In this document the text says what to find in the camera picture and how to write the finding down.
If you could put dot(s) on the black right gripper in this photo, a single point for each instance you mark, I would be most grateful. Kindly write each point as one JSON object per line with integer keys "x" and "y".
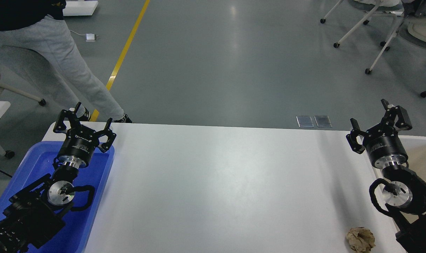
{"x": 382, "y": 151}

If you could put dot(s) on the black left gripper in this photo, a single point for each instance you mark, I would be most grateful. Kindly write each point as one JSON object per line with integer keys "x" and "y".
{"x": 81, "y": 142}

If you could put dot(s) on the brown paper ball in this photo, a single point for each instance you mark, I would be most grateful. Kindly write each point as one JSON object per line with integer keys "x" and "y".
{"x": 360, "y": 239}

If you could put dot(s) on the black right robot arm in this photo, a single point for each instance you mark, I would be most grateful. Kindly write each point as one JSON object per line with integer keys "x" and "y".
{"x": 400, "y": 194}

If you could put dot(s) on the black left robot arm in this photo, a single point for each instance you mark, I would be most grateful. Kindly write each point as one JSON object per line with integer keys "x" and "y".
{"x": 35, "y": 214}

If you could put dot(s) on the white chair leg left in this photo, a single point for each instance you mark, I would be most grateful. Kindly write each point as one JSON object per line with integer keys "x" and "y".
{"x": 12, "y": 88}

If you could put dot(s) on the right metal floor plate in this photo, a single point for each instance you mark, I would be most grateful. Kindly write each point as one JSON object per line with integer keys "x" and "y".
{"x": 323, "y": 121}

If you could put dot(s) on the metal floor plate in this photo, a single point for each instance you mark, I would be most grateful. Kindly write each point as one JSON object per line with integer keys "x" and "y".
{"x": 305, "y": 121}
{"x": 323, "y": 121}

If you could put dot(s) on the left metal floor plate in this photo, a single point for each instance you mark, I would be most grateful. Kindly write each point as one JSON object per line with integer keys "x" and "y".
{"x": 305, "y": 121}

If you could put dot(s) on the white power adapter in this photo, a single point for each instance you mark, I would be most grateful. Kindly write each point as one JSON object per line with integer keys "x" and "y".
{"x": 90, "y": 37}

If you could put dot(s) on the white rolling chair right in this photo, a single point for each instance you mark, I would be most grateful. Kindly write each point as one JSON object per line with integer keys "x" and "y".
{"x": 415, "y": 15}

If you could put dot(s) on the white rolling chair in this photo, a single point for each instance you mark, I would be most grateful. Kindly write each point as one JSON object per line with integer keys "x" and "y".
{"x": 415, "y": 15}
{"x": 371, "y": 9}

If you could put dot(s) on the person in grey trousers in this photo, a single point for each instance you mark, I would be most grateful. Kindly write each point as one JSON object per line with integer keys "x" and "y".
{"x": 36, "y": 44}

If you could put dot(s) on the white flat board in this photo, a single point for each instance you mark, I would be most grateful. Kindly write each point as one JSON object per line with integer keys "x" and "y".
{"x": 80, "y": 8}

